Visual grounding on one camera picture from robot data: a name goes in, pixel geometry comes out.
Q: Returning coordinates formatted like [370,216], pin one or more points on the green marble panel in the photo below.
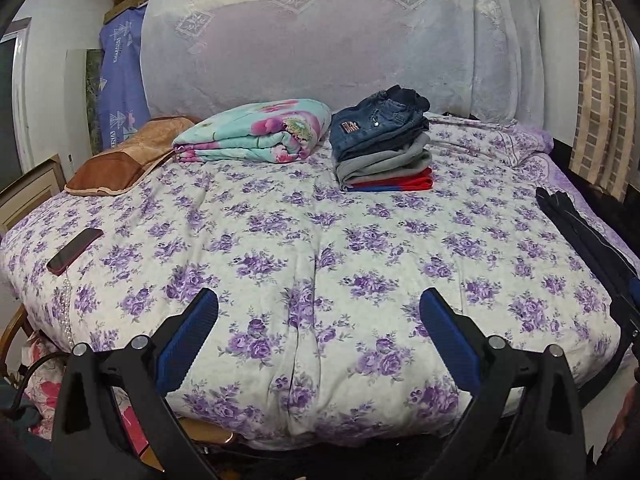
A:
[95,100]

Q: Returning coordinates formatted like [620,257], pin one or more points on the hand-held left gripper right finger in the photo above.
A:
[445,325]

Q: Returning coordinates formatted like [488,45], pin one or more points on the striped beige curtain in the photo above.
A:
[600,85]

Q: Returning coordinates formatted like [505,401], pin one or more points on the red folded garment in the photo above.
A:
[405,182]

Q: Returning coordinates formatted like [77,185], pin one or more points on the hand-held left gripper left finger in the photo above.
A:
[192,325]

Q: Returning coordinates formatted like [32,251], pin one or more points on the purple floral bedspread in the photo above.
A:
[320,260]

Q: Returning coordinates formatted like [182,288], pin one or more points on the lilac covered headboard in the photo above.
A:
[340,45]

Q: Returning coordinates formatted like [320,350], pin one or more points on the dark navy garment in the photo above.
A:
[585,235]

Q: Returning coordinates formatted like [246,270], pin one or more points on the pink floral cloth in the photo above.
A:
[45,380]

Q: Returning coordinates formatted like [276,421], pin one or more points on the grey folded garment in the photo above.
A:
[385,165]

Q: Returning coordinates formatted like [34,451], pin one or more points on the dark smartphone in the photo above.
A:
[75,251]

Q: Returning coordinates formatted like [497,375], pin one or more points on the white door frame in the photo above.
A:
[20,90]

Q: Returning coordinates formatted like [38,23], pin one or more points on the folded floral blanket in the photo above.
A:
[250,130]

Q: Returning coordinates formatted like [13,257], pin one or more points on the wooden picture frame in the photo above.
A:
[30,195]

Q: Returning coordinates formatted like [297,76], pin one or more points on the brown pillow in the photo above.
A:
[120,160]

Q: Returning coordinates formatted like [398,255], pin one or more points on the wooden chair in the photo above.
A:
[10,340]

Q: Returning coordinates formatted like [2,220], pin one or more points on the blue printed bag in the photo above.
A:
[122,85]

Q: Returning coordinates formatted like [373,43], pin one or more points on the purple bed sheet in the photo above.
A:
[530,142]

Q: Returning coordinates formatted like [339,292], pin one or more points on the blue denim pants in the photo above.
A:
[380,125]

